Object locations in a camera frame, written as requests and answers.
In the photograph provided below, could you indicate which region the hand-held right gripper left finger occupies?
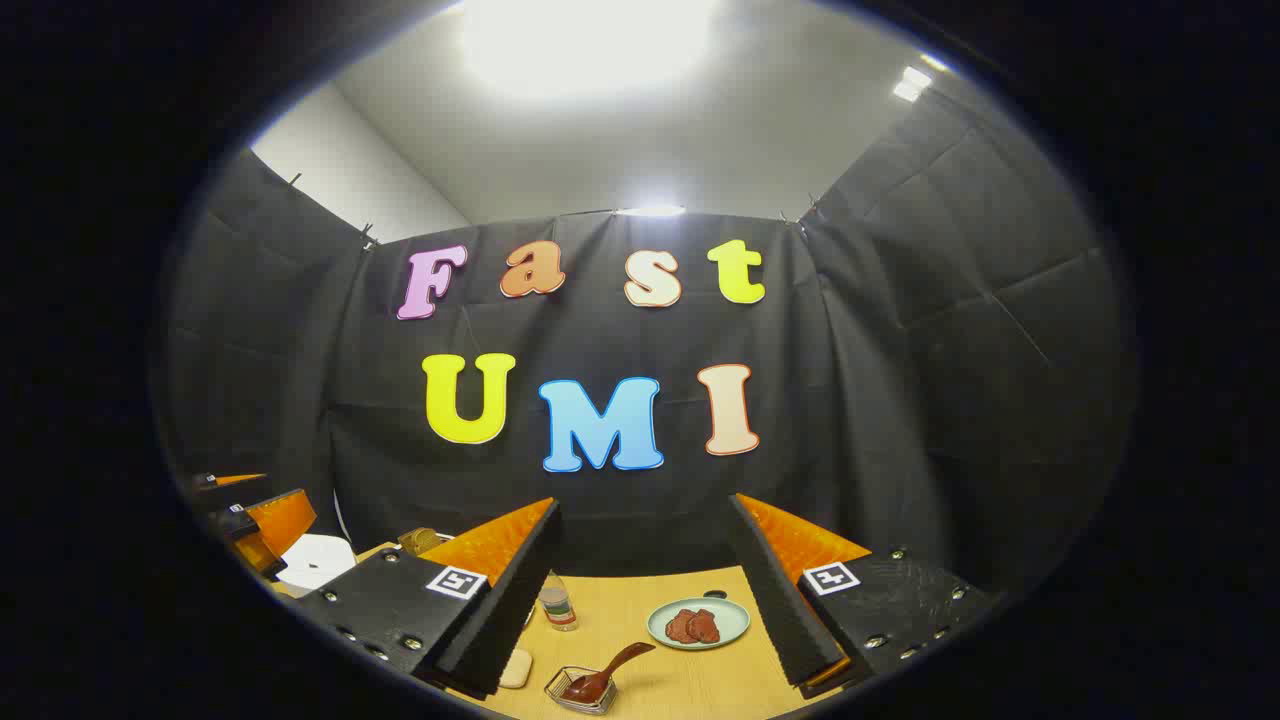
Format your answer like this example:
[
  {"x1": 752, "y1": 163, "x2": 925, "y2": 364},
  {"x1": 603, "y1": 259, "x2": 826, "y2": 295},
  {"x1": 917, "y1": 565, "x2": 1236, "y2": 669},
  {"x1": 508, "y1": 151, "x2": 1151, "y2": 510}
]
[{"x1": 295, "y1": 497, "x2": 563, "y2": 701}]

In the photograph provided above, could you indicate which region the white rice cooker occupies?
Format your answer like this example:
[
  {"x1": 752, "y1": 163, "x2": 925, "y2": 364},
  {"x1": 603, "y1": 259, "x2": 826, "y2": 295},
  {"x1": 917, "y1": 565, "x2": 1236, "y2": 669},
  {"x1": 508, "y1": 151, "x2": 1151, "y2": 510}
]
[{"x1": 275, "y1": 533, "x2": 358, "y2": 593}]

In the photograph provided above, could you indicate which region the pale green plate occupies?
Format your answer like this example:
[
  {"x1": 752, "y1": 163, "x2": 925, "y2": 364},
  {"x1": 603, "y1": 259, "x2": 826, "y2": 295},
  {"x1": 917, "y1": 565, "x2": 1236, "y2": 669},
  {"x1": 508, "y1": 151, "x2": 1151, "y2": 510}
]
[{"x1": 646, "y1": 597, "x2": 752, "y2": 652}]

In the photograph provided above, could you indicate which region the black backdrop cloth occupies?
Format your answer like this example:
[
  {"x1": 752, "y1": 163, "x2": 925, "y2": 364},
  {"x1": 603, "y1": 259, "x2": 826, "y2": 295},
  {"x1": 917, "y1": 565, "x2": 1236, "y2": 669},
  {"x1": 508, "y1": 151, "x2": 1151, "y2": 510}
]
[{"x1": 150, "y1": 75, "x2": 1141, "y2": 621}]

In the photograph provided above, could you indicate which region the clear plastic water bottle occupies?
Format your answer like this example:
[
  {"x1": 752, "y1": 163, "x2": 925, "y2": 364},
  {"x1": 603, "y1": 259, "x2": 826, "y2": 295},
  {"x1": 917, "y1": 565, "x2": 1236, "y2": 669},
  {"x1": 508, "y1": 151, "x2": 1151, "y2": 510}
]
[{"x1": 538, "y1": 572, "x2": 581, "y2": 633}]

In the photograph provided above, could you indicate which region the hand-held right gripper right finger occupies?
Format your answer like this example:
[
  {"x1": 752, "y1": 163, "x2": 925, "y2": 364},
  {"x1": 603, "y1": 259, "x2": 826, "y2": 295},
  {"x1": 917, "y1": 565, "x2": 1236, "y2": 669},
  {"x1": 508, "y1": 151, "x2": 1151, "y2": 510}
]
[{"x1": 727, "y1": 492, "x2": 1001, "y2": 701}]

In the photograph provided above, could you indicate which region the brown wooden spoon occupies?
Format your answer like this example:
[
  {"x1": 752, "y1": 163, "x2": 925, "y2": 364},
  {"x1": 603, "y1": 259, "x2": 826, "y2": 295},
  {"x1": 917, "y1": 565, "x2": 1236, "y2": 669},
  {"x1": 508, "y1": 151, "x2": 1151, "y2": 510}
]
[{"x1": 562, "y1": 641, "x2": 657, "y2": 704}]

